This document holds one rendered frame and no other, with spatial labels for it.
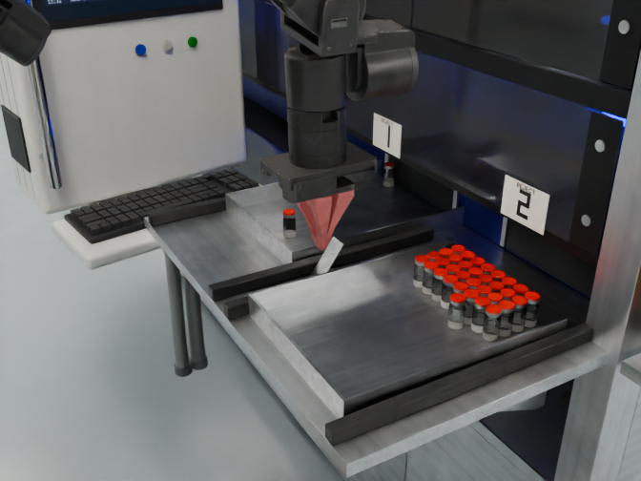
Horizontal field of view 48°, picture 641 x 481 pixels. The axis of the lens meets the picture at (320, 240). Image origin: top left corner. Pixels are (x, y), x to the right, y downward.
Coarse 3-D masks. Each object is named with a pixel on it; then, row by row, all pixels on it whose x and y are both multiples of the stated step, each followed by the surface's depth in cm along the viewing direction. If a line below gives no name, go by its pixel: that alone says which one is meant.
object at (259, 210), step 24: (240, 192) 132; (264, 192) 134; (360, 192) 139; (384, 192) 139; (408, 192) 139; (240, 216) 126; (264, 216) 130; (360, 216) 130; (384, 216) 130; (408, 216) 130; (432, 216) 123; (456, 216) 125; (264, 240) 119; (288, 240) 121; (312, 240) 121; (360, 240) 117
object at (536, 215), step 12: (516, 180) 101; (504, 192) 104; (516, 192) 102; (528, 192) 99; (540, 192) 98; (504, 204) 104; (516, 204) 102; (540, 204) 98; (516, 216) 103; (528, 216) 101; (540, 216) 99; (540, 228) 99
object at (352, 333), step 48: (288, 288) 102; (336, 288) 107; (384, 288) 107; (288, 336) 91; (336, 336) 96; (384, 336) 96; (432, 336) 96; (480, 336) 96; (528, 336) 92; (336, 384) 87; (384, 384) 82
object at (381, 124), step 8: (376, 120) 129; (384, 120) 127; (376, 128) 130; (384, 128) 127; (392, 128) 125; (400, 128) 123; (376, 136) 130; (384, 136) 128; (392, 136) 126; (400, 136) 124; (376, 144) 131; (384, 144) 128; (392, 144) 126; (400, 144) 124; (392, 152) 127; (400, 152) 125
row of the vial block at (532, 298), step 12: (456, 252) 109; (468, 252) 108; (480, 264) 105; (492, 264) 104; (492, 276) 102; (504, 276) 102; (516, 288) 98; (528, 300) 96; (528, 312) 97; (528, 324) 98
